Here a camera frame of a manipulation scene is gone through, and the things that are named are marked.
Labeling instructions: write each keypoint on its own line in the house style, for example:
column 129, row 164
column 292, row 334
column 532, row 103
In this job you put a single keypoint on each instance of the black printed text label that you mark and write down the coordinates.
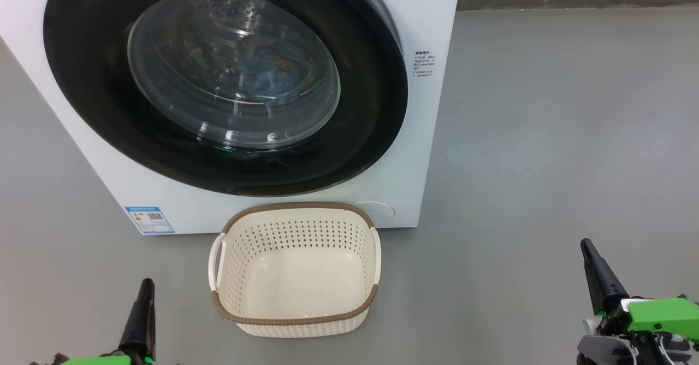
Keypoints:
column 424, row 63

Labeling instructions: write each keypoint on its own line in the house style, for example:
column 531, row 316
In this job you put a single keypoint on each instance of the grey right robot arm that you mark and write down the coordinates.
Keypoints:
column 603, row 351

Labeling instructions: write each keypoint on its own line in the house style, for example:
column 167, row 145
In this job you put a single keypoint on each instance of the black round glass washer door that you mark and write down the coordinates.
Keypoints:
column 82, row 81

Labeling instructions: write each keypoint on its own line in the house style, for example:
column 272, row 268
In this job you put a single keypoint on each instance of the white front-load washing machine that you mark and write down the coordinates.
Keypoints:
column 431, row 135

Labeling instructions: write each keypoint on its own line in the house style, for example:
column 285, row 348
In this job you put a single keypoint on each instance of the blue energy label sticker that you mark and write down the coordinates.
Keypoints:
column 149, row 220

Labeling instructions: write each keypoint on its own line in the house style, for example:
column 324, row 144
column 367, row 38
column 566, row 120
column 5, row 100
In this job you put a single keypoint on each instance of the cream perforated laundry basket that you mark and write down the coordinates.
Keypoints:
column 295, row 277

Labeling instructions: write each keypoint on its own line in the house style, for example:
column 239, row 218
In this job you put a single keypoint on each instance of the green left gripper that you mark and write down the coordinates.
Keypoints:
column 98, row 361

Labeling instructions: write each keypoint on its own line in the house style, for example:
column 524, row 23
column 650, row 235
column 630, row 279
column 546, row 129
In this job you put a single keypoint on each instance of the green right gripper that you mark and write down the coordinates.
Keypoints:
column 663, row 317

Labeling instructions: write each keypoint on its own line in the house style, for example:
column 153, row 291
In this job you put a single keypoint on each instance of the round white filter cover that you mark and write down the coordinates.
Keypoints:
column 383, row 212

